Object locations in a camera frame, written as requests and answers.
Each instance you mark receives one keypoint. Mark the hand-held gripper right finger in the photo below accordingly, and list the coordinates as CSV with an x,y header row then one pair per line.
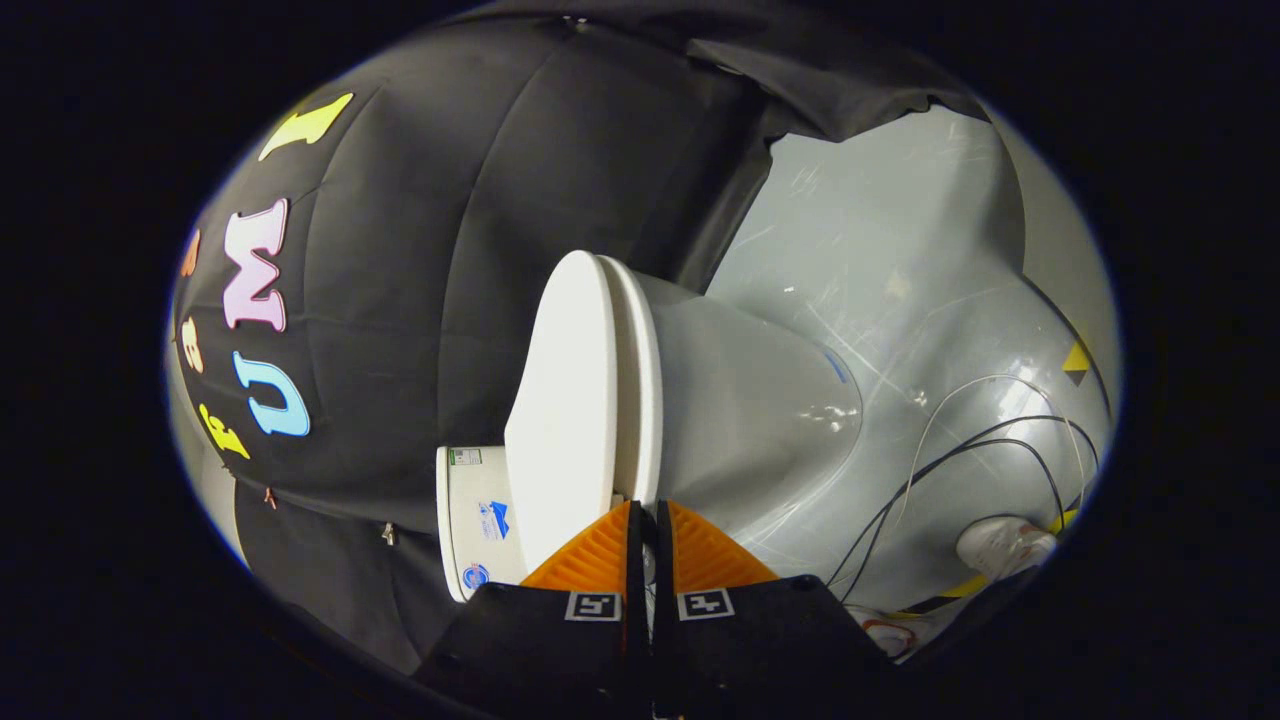
x,y
663,560

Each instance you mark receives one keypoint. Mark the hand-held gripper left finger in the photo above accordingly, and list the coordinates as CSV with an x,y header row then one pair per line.
x,y
636,560

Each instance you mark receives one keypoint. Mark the white toilet lid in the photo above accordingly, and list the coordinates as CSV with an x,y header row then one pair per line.
x,y
560,400

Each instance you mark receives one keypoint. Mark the white toilet seat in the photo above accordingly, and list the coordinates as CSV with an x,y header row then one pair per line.
x,y
640,400

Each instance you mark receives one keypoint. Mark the white ceramic toilet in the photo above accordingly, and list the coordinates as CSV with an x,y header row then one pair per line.
x,y
740,400

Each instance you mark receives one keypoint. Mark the white sneaker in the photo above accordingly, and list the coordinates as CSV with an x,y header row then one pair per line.
x,y
1005,545
885,632

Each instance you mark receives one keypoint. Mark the yellow black floor tape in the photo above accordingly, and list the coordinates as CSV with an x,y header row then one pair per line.
x,y
965,587

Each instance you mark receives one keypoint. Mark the black backdrop cloth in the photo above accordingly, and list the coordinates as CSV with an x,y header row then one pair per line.
x,y
440,260

